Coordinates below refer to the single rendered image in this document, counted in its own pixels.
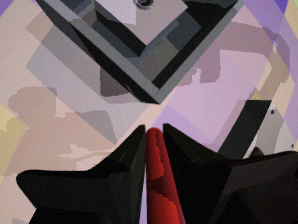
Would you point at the red peg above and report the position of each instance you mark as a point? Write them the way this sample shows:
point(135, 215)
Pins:
point(162, 200)

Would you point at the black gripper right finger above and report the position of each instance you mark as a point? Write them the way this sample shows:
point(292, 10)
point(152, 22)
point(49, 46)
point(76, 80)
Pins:
point(205, 179)

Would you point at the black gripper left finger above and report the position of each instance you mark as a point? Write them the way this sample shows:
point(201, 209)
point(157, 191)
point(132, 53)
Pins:
point(113, 186)

